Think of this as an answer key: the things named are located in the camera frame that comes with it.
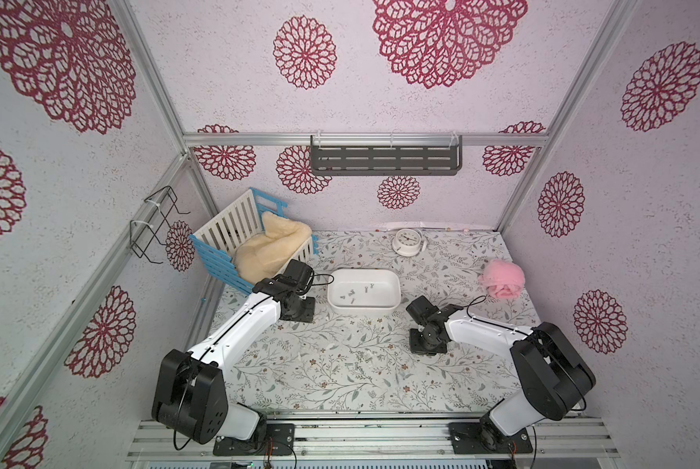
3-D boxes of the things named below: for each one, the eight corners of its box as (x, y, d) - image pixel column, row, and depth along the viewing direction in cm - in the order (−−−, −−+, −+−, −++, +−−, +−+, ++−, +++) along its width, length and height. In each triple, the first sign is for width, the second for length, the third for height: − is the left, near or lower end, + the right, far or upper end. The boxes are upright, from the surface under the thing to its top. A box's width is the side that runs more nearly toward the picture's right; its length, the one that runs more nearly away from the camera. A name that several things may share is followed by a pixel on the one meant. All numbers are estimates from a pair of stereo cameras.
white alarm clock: (393, 256, 116) (394, 248, 112) (390, 236, 123) (391, 228, 119) (424, 256, 116) (427, 248, 112) (420, 236, 123) (422, 228, 119)
